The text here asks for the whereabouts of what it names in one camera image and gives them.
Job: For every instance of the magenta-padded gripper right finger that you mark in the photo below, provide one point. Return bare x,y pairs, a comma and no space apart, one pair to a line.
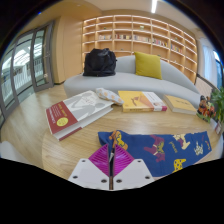
133,173

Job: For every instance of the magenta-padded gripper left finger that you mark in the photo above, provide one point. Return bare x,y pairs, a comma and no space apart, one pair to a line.
89,173

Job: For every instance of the blue printed towel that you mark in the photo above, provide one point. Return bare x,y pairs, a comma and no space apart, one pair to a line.
156,150

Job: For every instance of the red and white book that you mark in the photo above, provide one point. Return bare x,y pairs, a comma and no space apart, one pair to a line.
78,111

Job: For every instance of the yellow and orange book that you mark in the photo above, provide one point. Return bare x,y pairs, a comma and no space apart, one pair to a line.
140,101

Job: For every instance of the white chair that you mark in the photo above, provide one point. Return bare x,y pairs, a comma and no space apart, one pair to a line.
16,153

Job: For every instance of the small patterned pouch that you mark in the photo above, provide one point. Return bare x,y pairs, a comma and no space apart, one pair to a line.
109,95

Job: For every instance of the plain yellow book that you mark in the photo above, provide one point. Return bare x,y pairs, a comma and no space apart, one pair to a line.
179,104

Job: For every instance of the light grey sofa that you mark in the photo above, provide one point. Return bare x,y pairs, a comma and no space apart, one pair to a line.
133,83

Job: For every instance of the three-figure figurine set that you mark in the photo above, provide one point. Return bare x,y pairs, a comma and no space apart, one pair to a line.
205,108

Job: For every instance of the yellow cushion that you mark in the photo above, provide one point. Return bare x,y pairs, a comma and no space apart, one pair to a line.
148,65

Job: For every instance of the green potted plant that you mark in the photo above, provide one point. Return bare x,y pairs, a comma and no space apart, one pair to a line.
219,103

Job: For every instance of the black bag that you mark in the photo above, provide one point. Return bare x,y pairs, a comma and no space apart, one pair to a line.
99,62

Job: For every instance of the glass double door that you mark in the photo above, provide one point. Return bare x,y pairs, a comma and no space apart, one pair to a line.
23,63

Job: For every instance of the white curtain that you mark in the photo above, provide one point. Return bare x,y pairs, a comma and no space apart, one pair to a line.
206,60

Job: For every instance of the dark-framed window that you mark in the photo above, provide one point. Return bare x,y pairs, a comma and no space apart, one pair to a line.
218,68

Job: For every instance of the wooden shelf unit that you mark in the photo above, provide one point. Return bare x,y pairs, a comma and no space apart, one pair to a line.
140,33

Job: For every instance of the long ceiling light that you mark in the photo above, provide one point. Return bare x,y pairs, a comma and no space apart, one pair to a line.
154,6

